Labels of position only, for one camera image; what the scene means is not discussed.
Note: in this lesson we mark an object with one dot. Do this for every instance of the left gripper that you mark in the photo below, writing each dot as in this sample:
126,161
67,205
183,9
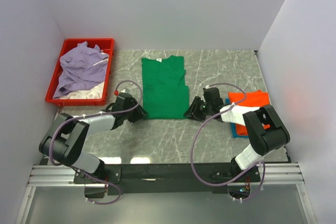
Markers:
140,113

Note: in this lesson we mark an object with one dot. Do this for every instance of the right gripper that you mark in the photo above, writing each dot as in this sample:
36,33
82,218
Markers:
193,112

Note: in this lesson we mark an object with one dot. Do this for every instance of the green t-shirt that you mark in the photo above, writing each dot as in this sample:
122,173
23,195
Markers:
165,93

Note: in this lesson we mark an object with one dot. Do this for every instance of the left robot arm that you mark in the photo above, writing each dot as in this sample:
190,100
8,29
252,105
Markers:
65,138

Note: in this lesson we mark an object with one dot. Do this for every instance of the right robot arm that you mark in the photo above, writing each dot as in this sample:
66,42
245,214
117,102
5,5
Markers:
251,115

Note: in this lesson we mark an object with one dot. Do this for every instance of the folded blue t-shirt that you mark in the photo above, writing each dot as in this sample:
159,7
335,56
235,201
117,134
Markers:
237,129

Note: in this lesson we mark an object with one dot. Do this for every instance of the folded orange t-shirt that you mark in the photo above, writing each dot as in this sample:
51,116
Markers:
256,98

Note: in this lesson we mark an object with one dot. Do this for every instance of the lavender t-shirt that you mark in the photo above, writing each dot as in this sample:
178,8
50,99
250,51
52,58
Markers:
81,69

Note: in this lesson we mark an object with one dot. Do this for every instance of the red plastic bin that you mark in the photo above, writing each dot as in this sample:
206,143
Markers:
81,74

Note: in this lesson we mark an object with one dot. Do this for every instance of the black base beam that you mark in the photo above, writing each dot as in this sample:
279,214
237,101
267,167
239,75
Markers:
170,178

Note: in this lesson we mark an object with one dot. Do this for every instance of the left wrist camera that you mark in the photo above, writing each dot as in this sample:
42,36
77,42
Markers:
118,92

